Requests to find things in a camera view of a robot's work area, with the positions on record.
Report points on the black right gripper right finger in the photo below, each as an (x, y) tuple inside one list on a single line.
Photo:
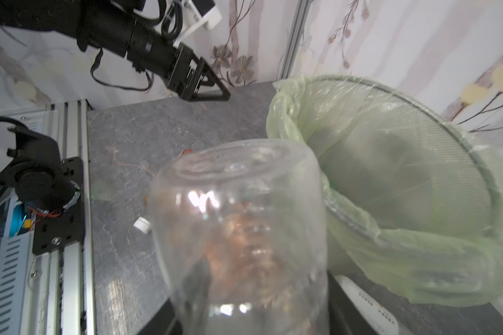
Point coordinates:
[(344, 318)]

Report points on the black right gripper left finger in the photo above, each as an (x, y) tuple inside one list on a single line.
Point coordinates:
[(172, 322)]

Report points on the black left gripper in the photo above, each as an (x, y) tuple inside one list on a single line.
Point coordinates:
[(193, 82)]

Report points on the white label clear bottle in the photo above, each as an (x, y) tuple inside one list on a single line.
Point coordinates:
[(377, 316)]

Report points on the clear bottle white cap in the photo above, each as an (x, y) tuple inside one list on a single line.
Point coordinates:
[(240, 234)]

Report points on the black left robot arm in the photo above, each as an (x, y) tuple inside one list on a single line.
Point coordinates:
[(154, 46)]

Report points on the green plastic bin liner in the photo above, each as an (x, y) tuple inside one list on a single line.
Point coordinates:
[(402, 209)]

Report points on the aluminium mounting rail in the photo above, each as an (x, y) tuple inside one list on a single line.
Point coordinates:
[(46, 262)]

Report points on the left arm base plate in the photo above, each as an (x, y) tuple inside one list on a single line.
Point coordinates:
[(62, 219)]

